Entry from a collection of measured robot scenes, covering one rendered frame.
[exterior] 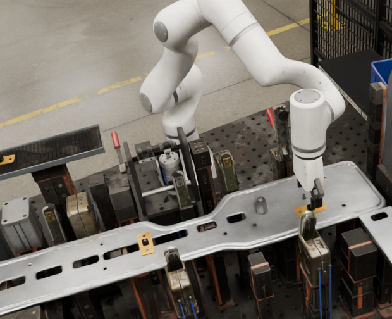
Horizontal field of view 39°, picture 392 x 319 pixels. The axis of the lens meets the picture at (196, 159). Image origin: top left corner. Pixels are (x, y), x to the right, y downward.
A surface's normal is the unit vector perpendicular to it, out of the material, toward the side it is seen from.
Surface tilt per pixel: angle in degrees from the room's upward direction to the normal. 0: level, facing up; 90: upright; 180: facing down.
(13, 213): 0
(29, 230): 90
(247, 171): 0
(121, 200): 90
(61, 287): 0
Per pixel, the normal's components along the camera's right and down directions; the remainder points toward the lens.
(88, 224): 0.24, 0.58
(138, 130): -0.15, -0.77
